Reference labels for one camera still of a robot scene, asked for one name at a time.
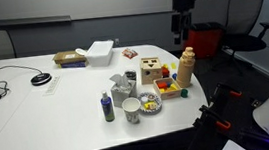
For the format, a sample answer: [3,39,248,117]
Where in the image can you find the black office chair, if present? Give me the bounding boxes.
[216,0,269,79]

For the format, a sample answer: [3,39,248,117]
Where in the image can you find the white label strip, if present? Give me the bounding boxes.
[39,75,64,98]

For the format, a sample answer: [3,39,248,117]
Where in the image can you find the black round speaker puck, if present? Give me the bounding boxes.
[29,71,54,87]

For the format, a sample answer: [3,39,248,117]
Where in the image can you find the small white object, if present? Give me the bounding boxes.
[140,96,150,105]

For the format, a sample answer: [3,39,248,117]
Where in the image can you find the black clamp orange handle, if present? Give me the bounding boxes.
[179,101,235,150]
[207,79,246,112]

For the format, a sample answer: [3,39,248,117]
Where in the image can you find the black cable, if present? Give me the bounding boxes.
[0,62,46,98]

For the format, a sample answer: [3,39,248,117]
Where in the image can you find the black cup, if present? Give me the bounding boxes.
[124,68,138,84]

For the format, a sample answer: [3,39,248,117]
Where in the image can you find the red snack packet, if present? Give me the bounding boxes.
[121,46,140,61]

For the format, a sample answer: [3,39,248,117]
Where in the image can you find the red knobby block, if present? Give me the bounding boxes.
[161,63,172,79]

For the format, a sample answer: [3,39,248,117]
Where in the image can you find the blue spray bottle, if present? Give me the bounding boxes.
[99,89,116,124]

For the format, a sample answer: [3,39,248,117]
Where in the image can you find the blue book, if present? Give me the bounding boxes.
[59,60,88,71]

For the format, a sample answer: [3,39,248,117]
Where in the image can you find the wooden shape sorter box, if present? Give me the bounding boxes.
[138,55,165,86]

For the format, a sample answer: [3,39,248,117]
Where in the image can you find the brown cardboard box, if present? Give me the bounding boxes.
[51,48,89,66]

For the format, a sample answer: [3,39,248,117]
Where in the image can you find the grey whiteboard tray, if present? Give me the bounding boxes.
[0,11,73,30]

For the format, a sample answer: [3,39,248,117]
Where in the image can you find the yellow triangular block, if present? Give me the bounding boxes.
[169,83,179,92]

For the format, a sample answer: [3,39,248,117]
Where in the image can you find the grey tissue box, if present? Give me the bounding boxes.
[108,71,140,110]

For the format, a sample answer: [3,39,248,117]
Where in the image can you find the red bin with black lid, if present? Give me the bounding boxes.
[182,20,228,62]

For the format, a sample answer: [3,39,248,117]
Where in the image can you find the white paper sheet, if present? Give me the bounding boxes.
[216,136,251,150]

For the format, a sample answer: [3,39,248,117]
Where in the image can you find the patterned blue bowl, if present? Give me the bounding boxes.
[135,89,164,118]

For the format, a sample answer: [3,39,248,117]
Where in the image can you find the green block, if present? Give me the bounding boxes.
[179,87,190,99]

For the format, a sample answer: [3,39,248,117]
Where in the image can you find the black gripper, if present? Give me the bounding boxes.
[168,0,202,46]

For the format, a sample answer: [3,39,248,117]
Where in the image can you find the white plastic container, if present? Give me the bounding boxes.
[84,38,117,70]

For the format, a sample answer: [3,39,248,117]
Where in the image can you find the white paper cup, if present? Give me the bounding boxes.
[121,96,144,126]

